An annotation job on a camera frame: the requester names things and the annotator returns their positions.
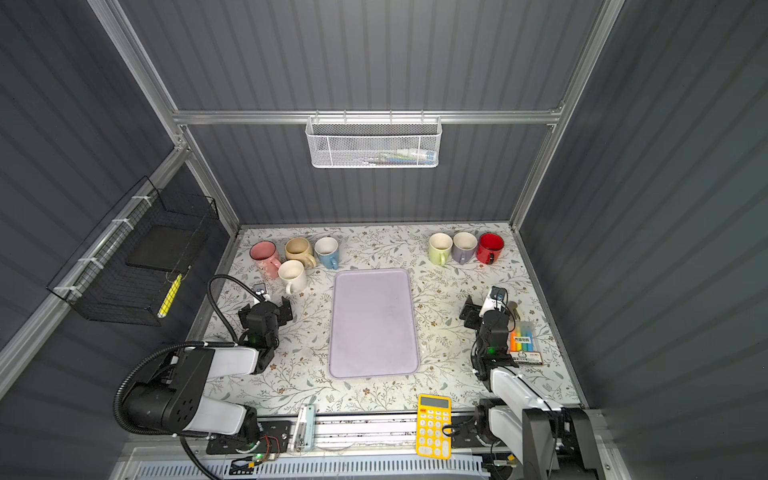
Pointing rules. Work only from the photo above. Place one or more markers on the black pad in basket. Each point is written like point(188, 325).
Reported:
point(166, 249)

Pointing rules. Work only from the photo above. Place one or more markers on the lavender mug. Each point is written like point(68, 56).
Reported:
point(464, 247)

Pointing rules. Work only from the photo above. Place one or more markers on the black wire basket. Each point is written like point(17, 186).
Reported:
point(133, 271)

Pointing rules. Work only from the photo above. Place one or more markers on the blue mug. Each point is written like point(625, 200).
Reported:
point(327, 251)

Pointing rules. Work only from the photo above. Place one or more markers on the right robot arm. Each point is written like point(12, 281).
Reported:
point(547, 439)

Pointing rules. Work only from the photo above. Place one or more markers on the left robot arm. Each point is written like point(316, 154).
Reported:
point(164, 393)

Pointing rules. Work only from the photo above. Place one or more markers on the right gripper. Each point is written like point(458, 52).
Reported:
point(472, 314)

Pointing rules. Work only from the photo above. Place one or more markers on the green mug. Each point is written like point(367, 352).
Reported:
point(440, 248)

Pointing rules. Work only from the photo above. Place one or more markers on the pink ghost mug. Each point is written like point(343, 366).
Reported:
point(265, 255)

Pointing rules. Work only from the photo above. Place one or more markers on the yellow marker in basket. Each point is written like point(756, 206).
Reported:
point(170, 297)

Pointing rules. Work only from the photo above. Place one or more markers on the yellow calculator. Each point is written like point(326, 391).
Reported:
point(433, 414)

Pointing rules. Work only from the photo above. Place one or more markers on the red mug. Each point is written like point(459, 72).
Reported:
point(489, 248)

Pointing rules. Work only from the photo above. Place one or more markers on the white mug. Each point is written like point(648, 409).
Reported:
point(293, 274)

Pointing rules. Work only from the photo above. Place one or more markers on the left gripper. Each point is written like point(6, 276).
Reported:
point(281, 313)

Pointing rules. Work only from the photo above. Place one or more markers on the items in white basket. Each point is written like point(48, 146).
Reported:
point(402, 157)

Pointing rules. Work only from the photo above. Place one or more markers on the white wire basket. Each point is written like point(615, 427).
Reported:
point(339, 145)

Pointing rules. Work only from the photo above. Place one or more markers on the beige speckled mug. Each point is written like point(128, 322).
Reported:
point(300, 249)

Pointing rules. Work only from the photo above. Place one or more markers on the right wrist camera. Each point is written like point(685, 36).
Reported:
point(495, 300)

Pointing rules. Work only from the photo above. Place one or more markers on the lavender tray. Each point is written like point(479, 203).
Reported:
point(373, 328)

